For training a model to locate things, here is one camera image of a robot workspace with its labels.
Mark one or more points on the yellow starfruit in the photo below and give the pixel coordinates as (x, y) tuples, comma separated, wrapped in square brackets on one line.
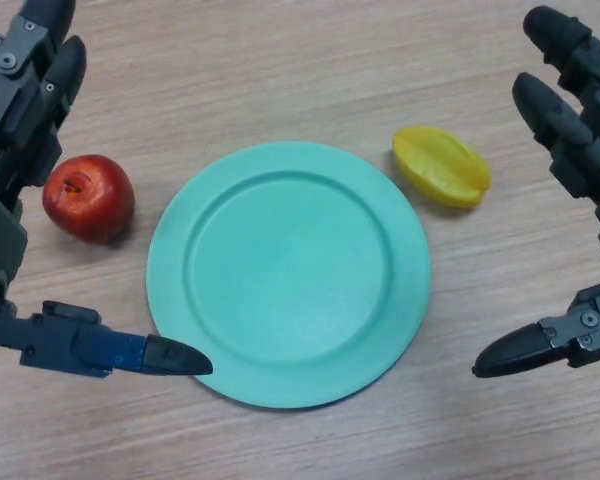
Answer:
[(440, 167)]

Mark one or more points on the red apple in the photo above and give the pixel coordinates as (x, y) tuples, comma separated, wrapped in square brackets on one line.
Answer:
[(95, 205)]

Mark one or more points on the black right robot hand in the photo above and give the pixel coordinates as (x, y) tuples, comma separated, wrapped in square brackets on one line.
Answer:
[(595, 145)]

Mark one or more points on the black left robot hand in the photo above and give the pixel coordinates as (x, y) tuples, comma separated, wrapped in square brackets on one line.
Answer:
[(15, 115)]

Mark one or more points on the green round plate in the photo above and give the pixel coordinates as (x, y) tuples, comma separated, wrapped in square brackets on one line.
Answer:
[(287, 277)]

